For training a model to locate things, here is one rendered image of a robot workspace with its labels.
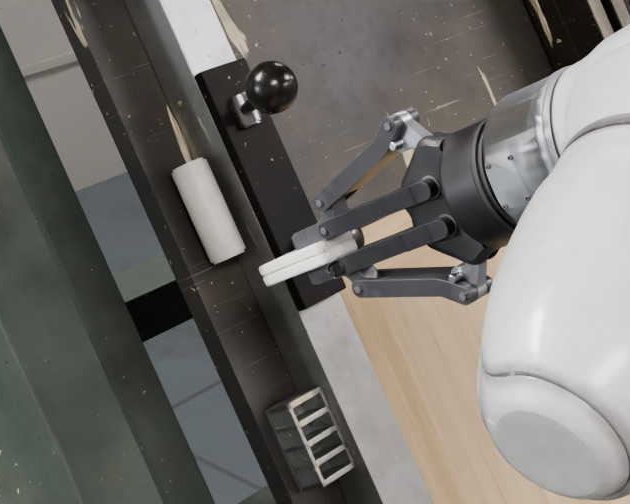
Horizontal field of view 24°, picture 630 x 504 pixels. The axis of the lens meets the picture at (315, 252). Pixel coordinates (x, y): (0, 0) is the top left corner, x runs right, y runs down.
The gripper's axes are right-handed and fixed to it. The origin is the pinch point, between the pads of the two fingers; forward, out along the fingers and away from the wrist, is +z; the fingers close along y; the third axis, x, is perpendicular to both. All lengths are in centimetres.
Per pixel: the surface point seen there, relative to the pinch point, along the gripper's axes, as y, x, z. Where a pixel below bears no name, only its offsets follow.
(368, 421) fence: 14.3, 9.5, 11.5
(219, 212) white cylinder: -5.5, 5.1, 12.6
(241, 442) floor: 42, 143, 202
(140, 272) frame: -4, 81, 128
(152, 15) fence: -21.6, 7.4, 13.0
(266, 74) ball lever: -12.8, 3.7, 0.2
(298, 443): 13.2, 3.4, 13.2
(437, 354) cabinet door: 13.0, 22.2, 14.0
